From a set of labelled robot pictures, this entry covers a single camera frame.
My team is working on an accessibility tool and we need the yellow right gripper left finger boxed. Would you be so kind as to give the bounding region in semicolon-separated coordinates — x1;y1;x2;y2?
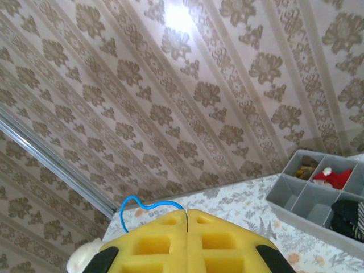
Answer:
90;209;188;273

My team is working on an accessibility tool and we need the aluminium frame post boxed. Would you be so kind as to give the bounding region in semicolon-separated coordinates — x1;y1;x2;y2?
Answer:
0;109;119;220

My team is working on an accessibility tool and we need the white plush toy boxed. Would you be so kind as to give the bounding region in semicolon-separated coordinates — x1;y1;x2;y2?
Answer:
65;238;103;273

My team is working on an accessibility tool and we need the red white plush item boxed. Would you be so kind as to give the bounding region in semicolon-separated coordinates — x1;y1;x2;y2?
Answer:
312;167;354;190

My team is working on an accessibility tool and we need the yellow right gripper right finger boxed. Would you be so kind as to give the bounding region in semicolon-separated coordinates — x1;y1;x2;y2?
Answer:
187;209;295;273

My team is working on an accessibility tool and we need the gray divided organizer box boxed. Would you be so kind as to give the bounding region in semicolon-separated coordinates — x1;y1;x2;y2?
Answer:
266;150;364;251

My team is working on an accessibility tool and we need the brown item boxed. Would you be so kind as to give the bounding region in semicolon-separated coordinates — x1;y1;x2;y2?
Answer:
294;155;319;180

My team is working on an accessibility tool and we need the black white striped sock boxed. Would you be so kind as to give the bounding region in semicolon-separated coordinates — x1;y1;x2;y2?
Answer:
329;198;364;241

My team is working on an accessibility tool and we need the floral tablecloth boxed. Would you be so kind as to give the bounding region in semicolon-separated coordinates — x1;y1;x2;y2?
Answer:
101;153;364;273

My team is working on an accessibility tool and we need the blue cable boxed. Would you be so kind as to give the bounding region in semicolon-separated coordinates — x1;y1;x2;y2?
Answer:
118;195;185;234

